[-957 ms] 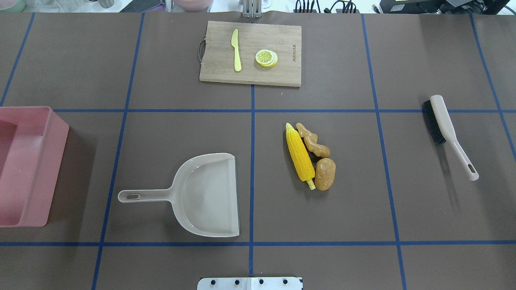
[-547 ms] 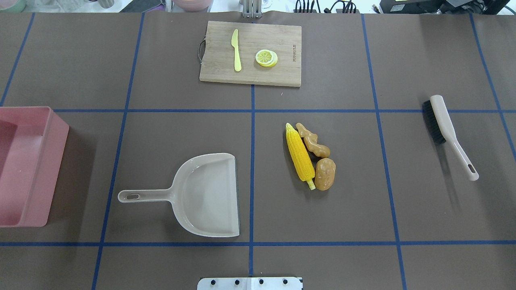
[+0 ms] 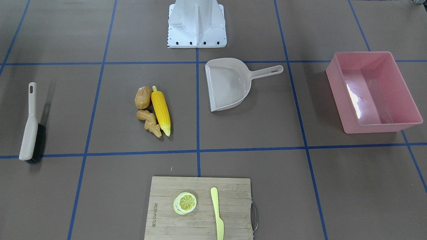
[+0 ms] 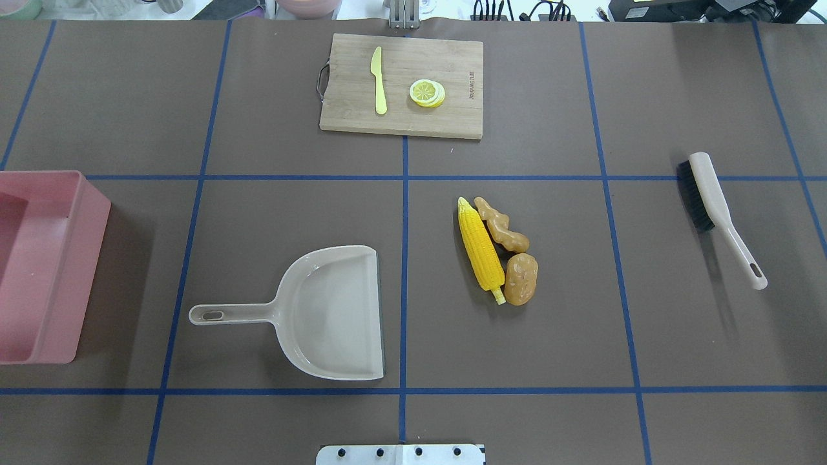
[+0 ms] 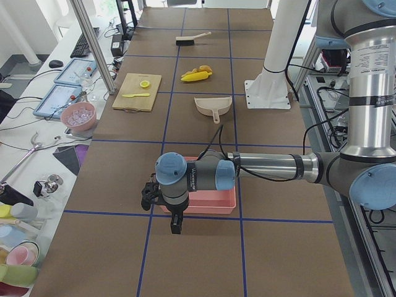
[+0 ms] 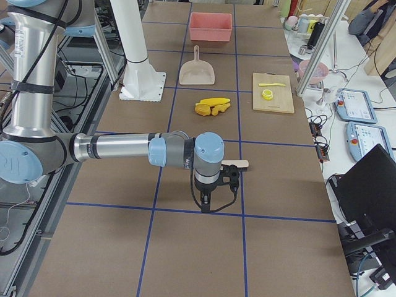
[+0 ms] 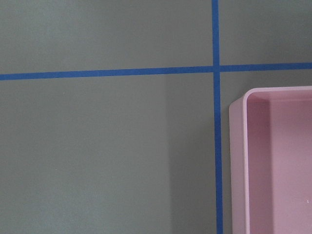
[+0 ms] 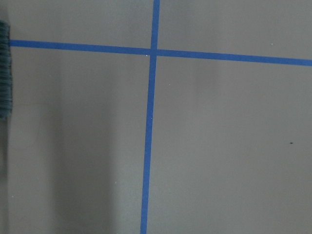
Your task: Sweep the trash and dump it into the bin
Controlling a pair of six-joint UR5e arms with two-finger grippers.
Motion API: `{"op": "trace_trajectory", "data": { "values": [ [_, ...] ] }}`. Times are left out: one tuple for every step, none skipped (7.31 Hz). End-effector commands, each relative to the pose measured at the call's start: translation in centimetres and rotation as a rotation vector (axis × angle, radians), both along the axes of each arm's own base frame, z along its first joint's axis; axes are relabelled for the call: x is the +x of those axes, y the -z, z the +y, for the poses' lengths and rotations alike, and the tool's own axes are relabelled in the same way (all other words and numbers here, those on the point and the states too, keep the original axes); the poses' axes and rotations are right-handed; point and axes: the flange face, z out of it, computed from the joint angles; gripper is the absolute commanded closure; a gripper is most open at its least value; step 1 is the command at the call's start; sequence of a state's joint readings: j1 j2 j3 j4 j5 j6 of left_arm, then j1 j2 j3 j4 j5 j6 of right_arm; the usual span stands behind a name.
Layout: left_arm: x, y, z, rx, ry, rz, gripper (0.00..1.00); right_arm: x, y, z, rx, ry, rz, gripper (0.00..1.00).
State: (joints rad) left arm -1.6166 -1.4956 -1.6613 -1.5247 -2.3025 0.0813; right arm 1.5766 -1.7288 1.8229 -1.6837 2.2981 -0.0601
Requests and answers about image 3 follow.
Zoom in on beige plastic dustpan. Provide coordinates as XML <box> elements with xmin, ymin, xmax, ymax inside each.
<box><xmin>205</xmin><ymin>58</ymin><xmax>284</xmax><ymax>112</ymax></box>

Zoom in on yellow toy corn cob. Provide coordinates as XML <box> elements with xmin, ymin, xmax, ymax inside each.
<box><xmin>151</xmin><ymin>86</ymin><xmax>172</xmax><ymax>137</ymax></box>

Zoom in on tan toy ginger root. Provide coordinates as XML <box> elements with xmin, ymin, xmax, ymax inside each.
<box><xmin>136</xmin><ymin>110</ymin><xmax>162</xmax><ymax>138</ymax></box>

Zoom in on brown toy potato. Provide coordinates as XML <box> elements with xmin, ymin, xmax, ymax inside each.
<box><xmin>134</xmin><ymin>86</ymin><xmax>152</xmax><ymax>110</ymax></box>

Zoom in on beige brush black bristles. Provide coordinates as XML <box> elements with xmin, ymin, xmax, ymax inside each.
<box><xmin>19</xmin><ymin>82</ymin><xmax>46</xmax><ymax>164</ymax></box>

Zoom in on pink plastic bin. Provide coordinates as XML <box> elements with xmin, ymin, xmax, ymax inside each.
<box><xmin>325</xmin><ymin>51</ymin><xmax>423</xmax><ymax>134</ymax></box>

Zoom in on yellow plastic toy knife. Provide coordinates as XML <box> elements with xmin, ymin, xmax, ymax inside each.
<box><xmin>210</xmin><ymin>187</ymin><xmax>225</xmax><ymax>240</ymax></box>

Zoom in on yellow toy lemon slices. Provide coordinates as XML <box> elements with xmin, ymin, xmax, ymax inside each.
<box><xmin>172</xmin><ymin>192</ymin><xmax>197</xmax><ymax>215</ymax></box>

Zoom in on bamboo cutting board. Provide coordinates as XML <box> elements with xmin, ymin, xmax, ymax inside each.
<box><xmin>144</xmin><ymin>176</ymin><xmax>254</xmax><ymax>240</ymax></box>

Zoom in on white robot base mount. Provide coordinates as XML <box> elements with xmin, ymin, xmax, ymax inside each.
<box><xmin>167</xmin><ymin>0</ymin><xmax>227</xmax><ymax>48</ymax></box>

